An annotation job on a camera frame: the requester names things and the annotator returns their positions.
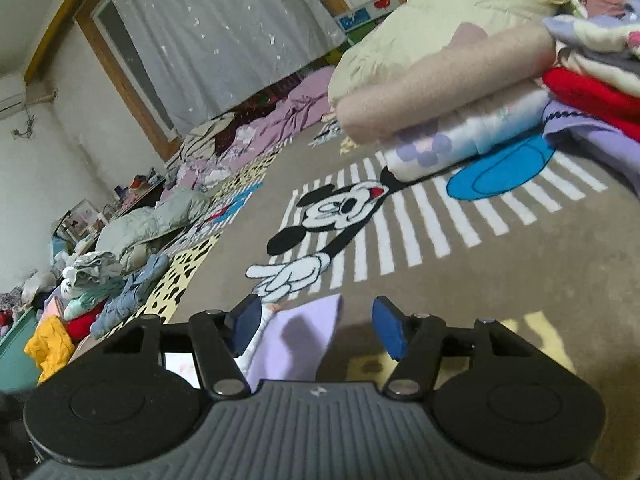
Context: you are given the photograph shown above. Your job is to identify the blue denim garment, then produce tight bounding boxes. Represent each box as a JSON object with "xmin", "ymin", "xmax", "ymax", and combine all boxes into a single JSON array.
[{"xmin": 90, "ymin": 252, "xmax": 171, "ymax": 341}]

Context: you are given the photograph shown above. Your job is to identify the lavender folded garment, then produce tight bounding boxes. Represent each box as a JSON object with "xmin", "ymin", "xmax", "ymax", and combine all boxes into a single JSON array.
[{"xmin": 542, "ymin": 100, "xmax": 640, "ymax": 191}]

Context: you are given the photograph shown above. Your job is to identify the pink folded blanket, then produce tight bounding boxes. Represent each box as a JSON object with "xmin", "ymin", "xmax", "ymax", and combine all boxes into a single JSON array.
[{"xmin": 336, "ymin": 22, "xmax": 558, "ymax": 146}]

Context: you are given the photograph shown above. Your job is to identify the purple bedsheet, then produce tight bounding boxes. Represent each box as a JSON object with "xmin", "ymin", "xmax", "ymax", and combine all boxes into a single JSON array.
[{"xmin": 215, "ymin": 65, "xmax": 338, "ymax": 161}]

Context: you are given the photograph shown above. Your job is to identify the light green padded jacket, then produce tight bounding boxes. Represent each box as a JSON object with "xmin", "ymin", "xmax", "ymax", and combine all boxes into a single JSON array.
[{"xmin": 95, "ymin": 187, "xmax": 213, "ymax": 271}]

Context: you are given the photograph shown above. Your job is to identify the red garment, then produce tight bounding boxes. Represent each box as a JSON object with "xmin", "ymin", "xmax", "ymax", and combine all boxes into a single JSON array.
[{"xmin": 65, "ymin": 300, "xmax": 108, "ymax": 341}]

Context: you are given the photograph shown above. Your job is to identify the mint green clothes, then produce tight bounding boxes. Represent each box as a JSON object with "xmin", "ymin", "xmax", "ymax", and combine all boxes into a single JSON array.
[{"xmin": 62, "ymin": 280, "xmax": 126, "ymax": 318}]

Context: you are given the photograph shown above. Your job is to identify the wooden window frame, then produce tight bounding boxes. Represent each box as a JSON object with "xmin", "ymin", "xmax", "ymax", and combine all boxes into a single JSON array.
[{"xmin": 25, "ymin": 0, "xmax": 351, "ymax": 161}]

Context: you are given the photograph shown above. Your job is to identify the pile of folded clothes right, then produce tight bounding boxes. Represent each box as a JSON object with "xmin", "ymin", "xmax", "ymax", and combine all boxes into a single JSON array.
[{"xmin": 542, "ymin": 12, "xmax": 640, "ymax": 91}]

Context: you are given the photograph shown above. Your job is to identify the lavender garment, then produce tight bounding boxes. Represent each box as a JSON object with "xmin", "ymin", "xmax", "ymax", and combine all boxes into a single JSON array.
[
  {"xmin": 542, "ymin": 100, "xmax": 640, "ymax": 191},
  {"xmin": 235, "ymin": 294, "xmax": 346, "ymax": 383}
]

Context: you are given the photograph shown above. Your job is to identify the white air conditioner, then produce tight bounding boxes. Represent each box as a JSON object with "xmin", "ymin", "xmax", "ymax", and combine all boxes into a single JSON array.
[{"xmin": 0, "ymin": 72, "xmax": 28, "ymax": 121}]

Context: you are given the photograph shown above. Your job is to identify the grey star curtain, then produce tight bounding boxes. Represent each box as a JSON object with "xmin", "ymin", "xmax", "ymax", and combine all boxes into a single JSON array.
[{"xmin": 102, "ymin": 0, "xmax": 348, "ymax": 126}]

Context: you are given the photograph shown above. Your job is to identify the picture frame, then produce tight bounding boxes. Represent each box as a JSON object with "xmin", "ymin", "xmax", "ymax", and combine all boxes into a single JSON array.
[{"xmin": 54, "ymin": 200, "xmax": 108, "ymax": 241}]

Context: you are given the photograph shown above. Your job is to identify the yellow knitted garment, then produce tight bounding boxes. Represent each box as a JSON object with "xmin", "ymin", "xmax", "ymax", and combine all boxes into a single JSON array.
[{"xmin": 24, "ymin": 316, "xmax": 76, "ymax": 386}]

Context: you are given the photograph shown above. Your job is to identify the red folded sweater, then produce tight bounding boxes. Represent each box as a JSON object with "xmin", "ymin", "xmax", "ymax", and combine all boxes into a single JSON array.
[{"xmin": 542, "ymin": 66, "xmax": 640, "ymax": 143}]

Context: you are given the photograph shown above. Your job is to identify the teal storage bin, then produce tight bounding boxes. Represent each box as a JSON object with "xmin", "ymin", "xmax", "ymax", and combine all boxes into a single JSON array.
[{"xmin": 0, "ymin": 305, "xmax": 43, "ymax": 396}]

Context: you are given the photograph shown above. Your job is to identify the cream quilt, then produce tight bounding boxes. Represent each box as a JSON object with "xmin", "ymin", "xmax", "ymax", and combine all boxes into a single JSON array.
[{"xmin": 327, "ymin": 0, "xmax": 556, "ymax": 106}]

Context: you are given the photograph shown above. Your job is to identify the black white striped cloth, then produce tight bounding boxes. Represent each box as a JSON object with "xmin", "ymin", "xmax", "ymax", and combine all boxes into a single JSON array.
[{"xmin": 177, "ymin": 112, "xmax": 236, "ymax": 166}]

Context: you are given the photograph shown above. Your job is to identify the white floral folded quilt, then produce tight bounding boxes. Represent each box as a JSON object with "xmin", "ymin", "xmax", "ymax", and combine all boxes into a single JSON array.
[{"xmin": 382, "ymin": 87, "xmax": 556, "ymax": 183}]

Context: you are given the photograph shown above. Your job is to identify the white grey crumpled clothes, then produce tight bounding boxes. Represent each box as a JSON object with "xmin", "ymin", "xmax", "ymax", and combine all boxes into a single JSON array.
[{"xmin": 60, "ymin": 251, "xmax": 123, "ymax": 291}]

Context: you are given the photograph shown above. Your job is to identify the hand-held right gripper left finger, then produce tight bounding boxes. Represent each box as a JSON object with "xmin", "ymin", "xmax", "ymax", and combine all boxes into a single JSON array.
[{"xmin": 102, "ymin": 296, "xmax": 264, "ymax": 401}]

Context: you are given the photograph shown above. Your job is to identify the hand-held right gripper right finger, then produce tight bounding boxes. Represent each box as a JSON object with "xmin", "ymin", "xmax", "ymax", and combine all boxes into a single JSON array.
[{"xmin": 371, "ymin": 296, "xmax": 536, "ymax": 401}]

